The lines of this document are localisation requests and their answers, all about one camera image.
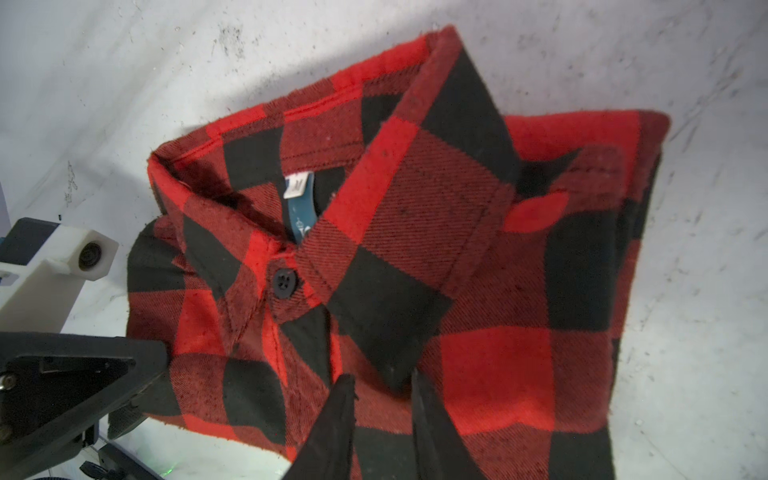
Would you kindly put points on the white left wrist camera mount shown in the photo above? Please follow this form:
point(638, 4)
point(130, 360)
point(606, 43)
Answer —
point(44, 266)

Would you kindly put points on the red black plaid shirt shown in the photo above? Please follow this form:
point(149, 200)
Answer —
point(390, 220)

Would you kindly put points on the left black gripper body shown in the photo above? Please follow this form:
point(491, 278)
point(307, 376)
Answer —
point(55, 389)

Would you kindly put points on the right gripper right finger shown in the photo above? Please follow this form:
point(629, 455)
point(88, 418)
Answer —
point(439, 450)

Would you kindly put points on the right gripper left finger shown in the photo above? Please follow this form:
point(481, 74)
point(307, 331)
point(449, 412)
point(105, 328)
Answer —
point(327, 451)

